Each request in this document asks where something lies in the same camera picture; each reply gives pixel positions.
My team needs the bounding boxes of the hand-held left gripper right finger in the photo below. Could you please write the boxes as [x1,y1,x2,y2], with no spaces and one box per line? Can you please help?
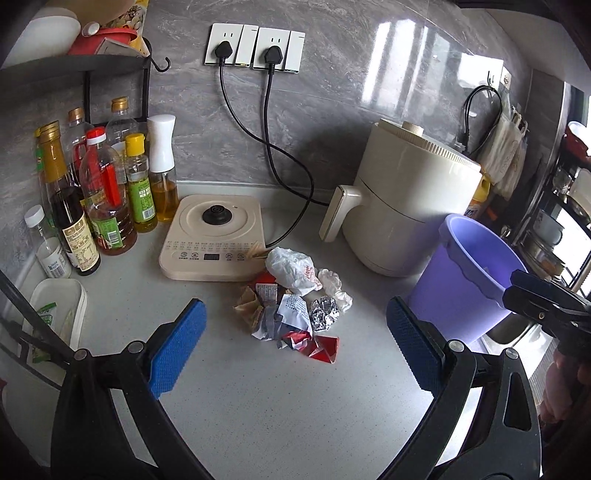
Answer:
[376,296,542,480]

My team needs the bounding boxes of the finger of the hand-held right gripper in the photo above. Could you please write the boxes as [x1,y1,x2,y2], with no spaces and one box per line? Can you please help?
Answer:
[509,270,591,305]
[502,286,580,328]

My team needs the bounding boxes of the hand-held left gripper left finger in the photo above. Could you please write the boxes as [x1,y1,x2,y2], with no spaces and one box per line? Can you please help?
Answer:
[50,298,213,480]

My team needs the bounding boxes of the purple plastic bucket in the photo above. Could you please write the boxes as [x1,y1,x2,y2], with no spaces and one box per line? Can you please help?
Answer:
[409,213,531,343]

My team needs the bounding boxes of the brown paper wrapper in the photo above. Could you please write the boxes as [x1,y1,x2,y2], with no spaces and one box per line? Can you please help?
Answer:
[233,284,266,329]

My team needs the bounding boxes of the red wrapper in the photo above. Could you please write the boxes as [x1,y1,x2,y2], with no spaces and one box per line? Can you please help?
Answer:
[277,330,340,365]

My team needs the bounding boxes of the foil ball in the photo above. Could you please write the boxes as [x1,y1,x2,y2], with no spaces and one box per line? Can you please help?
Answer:
[310,296,341,331]

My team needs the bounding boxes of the white tissue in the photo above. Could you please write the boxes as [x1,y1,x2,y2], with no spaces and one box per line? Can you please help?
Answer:
[318,268,353,313]

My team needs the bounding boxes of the small red carton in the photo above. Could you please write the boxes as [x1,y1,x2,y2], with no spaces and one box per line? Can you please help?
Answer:
[252,271,281,305]

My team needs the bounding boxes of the blue printed paper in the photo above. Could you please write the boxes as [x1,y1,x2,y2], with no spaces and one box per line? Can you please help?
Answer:
[252,294,314,342]

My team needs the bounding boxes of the white plastic bag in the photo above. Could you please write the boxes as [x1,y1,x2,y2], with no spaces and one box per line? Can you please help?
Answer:
[264,247,322,296]

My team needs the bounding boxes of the person's right hand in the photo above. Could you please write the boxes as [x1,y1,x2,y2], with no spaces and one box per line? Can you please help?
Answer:
[539,353,583,424]

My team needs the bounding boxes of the steel pot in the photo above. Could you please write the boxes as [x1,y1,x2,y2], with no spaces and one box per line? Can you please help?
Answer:
[519,228,568,278]

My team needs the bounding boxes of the steel sink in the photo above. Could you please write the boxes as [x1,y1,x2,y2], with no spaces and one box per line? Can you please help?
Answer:
[480,310,539,357]

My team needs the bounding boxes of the black dish shelf rack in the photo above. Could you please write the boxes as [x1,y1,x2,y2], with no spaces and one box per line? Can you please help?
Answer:
[505,117,591,298]

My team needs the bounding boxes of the yellow detergent bottle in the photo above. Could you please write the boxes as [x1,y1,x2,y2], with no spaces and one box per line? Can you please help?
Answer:
[464,173,492,220]

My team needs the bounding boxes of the white plastic tray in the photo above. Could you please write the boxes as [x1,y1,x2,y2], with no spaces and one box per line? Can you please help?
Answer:
[21,278,88,365]

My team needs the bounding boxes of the cream electric kettle base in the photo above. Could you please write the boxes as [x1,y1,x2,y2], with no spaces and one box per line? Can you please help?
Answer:
[159,194,269,281]

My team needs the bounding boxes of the green packet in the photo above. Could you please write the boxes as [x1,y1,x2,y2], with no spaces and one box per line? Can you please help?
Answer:
[31,302,57,334]

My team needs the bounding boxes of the cream air fryer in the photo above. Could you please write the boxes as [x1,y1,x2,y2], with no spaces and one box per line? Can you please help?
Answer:
[318,117,485,278]

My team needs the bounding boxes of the hanging cloths on hooks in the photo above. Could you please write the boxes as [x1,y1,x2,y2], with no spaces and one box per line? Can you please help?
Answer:
[478,104,530,200]

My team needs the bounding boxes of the red bowl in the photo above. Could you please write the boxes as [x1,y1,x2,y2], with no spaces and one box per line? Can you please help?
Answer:
[566,121,591,156]

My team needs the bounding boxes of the small white cap bottle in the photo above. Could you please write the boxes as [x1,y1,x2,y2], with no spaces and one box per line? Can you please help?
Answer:
[24,204,72,279]

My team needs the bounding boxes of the yellow cap green label bottle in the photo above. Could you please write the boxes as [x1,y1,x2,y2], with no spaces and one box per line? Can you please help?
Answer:
[124,133,158,233]

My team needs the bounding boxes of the red cap oil bottle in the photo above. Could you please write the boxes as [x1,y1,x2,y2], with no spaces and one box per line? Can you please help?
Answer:
[79,128,138,256]

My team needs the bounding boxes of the white top oil sprayer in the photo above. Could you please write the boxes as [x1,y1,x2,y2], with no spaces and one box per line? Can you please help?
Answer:
[147,114,180,224]

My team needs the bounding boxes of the dark soy sauce bottle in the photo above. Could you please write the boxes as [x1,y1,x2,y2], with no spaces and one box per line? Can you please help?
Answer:
[38,128,101,277]

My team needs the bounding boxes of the gold cap green label bottle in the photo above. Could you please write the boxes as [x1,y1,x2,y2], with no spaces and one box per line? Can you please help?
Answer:
[34,121,62,227]

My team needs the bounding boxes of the black metal kitchen rack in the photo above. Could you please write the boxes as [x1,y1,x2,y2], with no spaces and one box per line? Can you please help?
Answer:
[0,36,171,370]

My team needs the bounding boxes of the yellow snack bag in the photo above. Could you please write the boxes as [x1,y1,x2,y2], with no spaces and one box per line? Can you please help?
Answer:
[99,0,151,51]

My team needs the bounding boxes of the large white bowl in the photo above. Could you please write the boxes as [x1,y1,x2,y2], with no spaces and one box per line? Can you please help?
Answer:
[2,16,81,70]

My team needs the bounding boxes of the hanging black cable loop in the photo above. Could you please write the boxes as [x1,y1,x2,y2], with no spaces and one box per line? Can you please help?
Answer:
[462,84,503,154]

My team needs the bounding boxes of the black power cable with plug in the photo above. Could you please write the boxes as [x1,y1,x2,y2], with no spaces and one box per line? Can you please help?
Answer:
[263,46,332,206]
[215,41,315,246]

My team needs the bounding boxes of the white wall socket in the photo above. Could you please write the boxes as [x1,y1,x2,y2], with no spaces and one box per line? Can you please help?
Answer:
[253,27,305,75]
[204,23,259,68]

